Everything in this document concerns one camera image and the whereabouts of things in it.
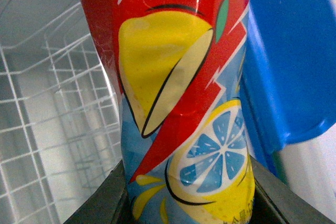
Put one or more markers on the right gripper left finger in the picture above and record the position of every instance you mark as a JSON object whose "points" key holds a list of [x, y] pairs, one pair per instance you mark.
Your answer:
{"points": [[108, 204]]}

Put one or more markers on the red yellow iced tea bottle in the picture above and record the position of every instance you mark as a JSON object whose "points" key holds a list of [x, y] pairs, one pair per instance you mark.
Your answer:
{"points": [[176, 65]]}

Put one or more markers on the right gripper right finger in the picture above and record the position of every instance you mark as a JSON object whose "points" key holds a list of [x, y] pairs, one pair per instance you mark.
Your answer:
{"points": [[275, 203]]}

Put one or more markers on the white wire freezer basket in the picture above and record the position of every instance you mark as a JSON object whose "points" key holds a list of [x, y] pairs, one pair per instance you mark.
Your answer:
{"points": [[59, 119]]}

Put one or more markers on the white blue chest freezer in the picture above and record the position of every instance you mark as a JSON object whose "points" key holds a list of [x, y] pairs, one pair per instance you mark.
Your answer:
{"points": [[287, 89]]}

